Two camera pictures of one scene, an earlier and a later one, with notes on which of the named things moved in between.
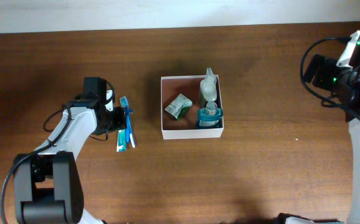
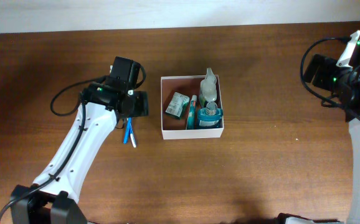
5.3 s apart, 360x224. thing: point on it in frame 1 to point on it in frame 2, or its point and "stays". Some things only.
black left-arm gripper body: [116, 120] to [139, 105]
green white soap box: [179, 106] stays
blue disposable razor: [128, 124] stays
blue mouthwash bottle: [211, 117] stays
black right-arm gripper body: [328, 77] stays
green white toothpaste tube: [121, 140] to [191, 122]
